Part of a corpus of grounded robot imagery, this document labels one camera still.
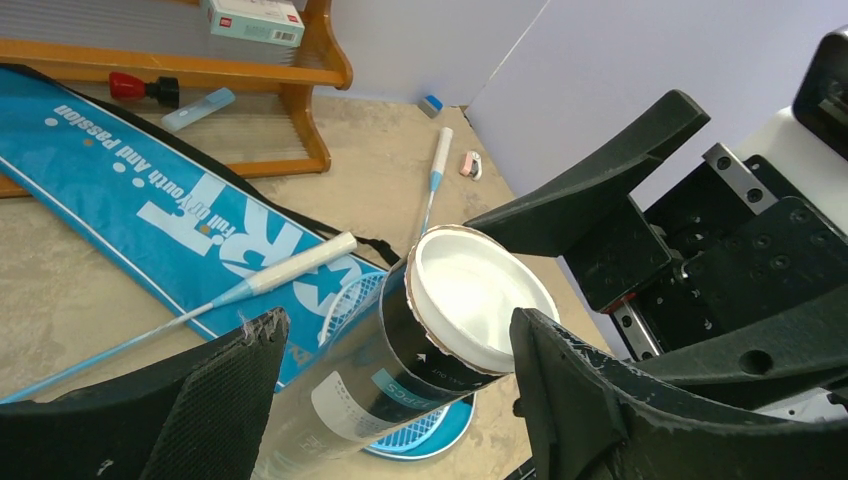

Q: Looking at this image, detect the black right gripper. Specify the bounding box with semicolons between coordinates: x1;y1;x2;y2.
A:
464;89;847;479

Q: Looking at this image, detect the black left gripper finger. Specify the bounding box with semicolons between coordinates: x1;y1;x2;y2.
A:
1;307;290;479

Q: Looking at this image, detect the black shuttlecock tube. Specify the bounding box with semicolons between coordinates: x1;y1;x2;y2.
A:
252;252;513;479

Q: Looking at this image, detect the blue racket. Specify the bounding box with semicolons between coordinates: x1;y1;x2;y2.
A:
0;231;359;405
317;126;477;462

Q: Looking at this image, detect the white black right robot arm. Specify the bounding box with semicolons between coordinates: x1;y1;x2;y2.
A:
469;28;847;423

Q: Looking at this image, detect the blue racket bag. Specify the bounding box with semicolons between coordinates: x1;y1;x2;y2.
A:
0;62;399;392

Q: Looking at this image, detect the blue racket on bag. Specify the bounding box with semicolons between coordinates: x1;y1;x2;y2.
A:
317;126;477;462

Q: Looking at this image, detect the pink white small clip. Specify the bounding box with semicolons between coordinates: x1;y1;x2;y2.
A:
459;151;482;181

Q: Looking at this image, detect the blue white eraser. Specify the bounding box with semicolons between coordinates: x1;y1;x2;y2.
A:
417;95;444;119

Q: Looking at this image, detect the wooden shelf rack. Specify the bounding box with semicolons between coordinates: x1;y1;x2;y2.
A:
1;1;353;178

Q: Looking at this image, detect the red black stamp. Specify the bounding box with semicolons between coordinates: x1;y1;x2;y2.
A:
108;72;180;109

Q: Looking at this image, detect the white green small box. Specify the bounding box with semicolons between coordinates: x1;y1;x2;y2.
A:
200;0;305;47

